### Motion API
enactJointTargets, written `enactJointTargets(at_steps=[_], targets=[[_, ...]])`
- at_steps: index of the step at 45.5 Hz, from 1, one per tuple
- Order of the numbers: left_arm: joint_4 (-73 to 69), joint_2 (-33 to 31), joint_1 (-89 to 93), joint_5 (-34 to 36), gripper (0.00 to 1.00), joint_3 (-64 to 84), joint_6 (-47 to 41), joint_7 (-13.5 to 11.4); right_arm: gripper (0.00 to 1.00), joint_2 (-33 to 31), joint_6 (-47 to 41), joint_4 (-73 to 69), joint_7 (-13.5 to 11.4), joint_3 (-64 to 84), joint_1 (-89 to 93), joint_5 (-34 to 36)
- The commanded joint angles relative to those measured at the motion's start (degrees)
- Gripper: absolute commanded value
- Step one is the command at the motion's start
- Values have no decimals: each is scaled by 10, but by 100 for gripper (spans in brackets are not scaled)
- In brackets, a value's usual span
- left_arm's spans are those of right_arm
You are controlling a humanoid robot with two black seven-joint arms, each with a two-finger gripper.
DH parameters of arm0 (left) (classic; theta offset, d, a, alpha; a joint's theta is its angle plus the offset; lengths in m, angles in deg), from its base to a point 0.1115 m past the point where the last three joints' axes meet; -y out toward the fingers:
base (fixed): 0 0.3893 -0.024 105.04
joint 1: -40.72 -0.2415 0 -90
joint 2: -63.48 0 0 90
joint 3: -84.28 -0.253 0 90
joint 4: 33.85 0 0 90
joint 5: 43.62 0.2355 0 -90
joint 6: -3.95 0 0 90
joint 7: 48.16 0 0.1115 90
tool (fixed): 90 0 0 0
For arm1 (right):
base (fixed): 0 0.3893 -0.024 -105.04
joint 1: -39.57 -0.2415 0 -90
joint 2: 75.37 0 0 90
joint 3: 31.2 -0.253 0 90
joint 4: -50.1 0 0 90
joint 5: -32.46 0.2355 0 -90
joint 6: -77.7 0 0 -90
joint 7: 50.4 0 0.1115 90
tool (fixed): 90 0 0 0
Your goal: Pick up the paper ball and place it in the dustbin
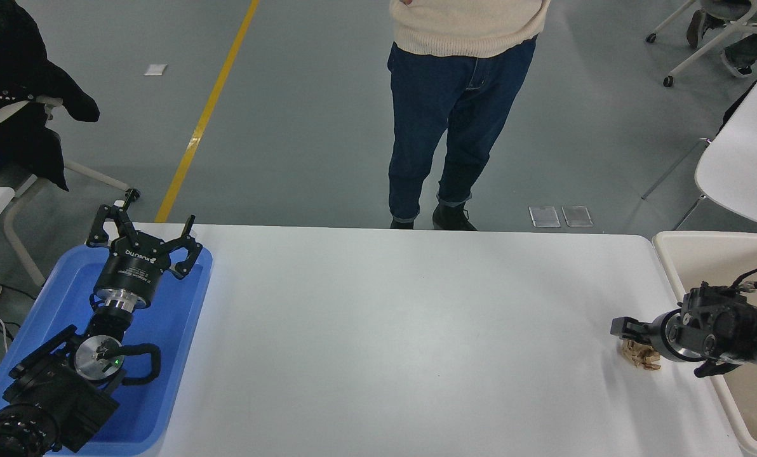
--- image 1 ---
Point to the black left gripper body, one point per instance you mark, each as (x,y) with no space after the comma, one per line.
(134,263)

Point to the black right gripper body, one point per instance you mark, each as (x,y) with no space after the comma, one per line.
(655,335)

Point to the tan paper ball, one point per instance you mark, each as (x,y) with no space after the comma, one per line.
(642,358)

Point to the large pale bin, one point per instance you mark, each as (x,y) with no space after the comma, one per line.
(690,260)

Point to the blue plastic tray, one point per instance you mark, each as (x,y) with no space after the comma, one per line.
(162,355)

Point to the clear floor plate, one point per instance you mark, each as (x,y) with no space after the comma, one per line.
(577,216)
(545,217)

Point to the white paper scrap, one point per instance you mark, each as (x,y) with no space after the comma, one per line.
(156,69)

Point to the seated person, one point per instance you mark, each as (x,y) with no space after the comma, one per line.
(16,70)

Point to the white round table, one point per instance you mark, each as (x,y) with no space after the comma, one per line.
(747,165)

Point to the white wheeled office chair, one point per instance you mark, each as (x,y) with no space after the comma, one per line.
(702,54)

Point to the standing person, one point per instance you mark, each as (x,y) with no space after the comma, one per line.
(435,95)

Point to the person on office chair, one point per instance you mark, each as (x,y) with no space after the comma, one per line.
(697,28)

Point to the white frame chair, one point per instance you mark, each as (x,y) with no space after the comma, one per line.
(23,203)

